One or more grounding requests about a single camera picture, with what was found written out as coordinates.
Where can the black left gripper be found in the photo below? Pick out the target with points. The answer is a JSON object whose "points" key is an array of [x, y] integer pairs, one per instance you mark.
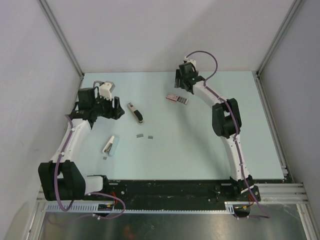
{"points": [[115, 112]]}

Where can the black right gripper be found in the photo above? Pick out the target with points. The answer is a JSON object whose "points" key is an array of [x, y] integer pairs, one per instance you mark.
{"points": [[178, 77]]}

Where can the red staple box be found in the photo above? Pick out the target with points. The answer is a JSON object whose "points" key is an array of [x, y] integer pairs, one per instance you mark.
{"points": [[177, 98]]}

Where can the beige black small stapler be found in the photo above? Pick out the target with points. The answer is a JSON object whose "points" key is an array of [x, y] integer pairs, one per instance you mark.
{"points": [[136, 113]]}

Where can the light blue white stapler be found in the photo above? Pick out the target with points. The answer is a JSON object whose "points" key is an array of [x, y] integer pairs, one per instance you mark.
{"points": [[111, 146]]}

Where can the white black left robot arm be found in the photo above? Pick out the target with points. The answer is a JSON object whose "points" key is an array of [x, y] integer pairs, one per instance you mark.
{"points": [[60, 177]]}

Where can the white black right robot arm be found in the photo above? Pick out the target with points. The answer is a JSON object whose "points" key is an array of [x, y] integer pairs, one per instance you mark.
{"points": [[226, 122]]}

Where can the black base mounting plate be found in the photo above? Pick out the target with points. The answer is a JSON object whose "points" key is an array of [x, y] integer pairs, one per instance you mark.
{"points": [[219, 190]]}

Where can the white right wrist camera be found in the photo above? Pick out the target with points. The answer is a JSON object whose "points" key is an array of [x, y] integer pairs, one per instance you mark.
{"points": [[188, 60]]}

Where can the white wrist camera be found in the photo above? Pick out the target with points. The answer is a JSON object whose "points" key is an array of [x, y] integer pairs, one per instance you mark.
{"points": [[105, 90], [188, 60]]}

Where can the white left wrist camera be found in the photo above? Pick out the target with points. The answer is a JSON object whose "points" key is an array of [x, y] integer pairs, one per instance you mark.
{"points": [[105, 90]]}

